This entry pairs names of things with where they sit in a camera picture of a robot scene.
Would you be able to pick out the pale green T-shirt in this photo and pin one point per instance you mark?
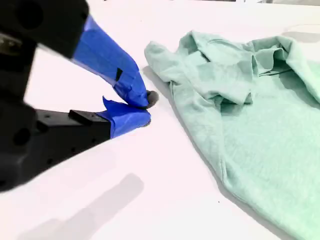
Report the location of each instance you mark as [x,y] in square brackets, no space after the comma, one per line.
[262,140]

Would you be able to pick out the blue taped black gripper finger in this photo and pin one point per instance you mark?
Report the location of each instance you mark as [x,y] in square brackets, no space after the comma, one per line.
[82,130]
[105,55]

